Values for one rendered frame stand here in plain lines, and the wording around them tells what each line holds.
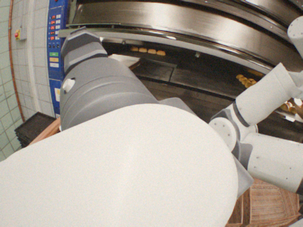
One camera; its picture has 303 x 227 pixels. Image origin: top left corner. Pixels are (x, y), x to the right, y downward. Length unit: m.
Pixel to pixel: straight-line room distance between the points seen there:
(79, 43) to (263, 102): 0.30
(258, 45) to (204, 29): 0.30
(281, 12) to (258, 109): 0.74
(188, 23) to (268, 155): 0.65
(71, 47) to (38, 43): 1.08
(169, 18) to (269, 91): 0.60
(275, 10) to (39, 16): 1.48
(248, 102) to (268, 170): 0.13
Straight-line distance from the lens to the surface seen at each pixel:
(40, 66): 1.29
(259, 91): 0.30
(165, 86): 0.82
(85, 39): 0.20
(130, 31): 0.66
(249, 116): 0.31
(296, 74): 0.36
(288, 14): 1.01
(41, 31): 1.24
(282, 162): 0.29
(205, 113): 0.90
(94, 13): 0.92
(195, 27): 0.76
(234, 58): 0.66
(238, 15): 0.83
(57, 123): 0.45
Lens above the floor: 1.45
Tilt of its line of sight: 31 degrees down
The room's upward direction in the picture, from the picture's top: 9 degrees clockwise
